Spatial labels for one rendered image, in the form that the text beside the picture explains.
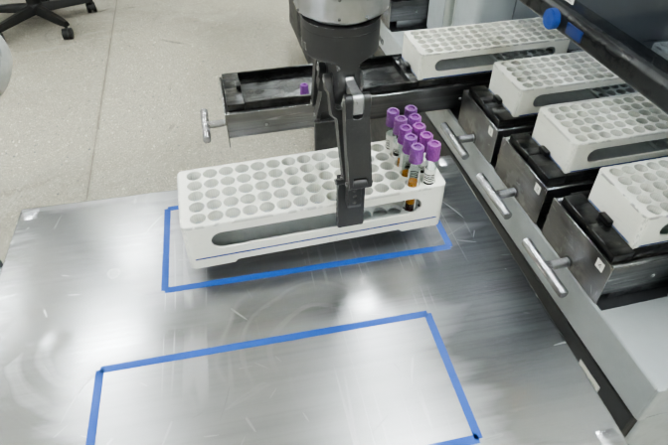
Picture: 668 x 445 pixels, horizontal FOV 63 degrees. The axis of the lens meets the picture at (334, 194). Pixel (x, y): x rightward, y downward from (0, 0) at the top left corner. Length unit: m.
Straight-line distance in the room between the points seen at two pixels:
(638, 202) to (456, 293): 0.26
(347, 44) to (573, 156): 0.43
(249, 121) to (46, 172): 1.50
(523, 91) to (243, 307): 0.56
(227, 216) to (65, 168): 1.79
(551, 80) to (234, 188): 0.57
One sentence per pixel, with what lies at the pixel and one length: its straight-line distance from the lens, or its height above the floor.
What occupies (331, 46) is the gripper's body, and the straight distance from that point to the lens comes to 0.51.
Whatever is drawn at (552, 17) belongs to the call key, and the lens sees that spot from 0.88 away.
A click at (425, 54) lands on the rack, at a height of 0.86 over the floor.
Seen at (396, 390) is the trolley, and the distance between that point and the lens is 0.56.
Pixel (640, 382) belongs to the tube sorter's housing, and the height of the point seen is 0.72.
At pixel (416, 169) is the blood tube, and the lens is 0.60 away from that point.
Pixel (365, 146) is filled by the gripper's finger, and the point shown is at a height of 1.00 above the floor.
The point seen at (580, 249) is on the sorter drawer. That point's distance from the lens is 0.79.
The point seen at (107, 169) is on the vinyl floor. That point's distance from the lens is 2.29.
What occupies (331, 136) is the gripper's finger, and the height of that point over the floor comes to 0.93.
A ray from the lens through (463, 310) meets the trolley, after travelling 0.63.
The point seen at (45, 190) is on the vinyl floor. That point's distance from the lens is 2.28.
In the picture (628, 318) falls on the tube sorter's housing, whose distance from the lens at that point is 0.80.
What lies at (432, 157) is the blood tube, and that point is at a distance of 0.60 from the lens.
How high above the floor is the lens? 1.31
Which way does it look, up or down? 41 degrees down
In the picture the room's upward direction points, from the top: straight up
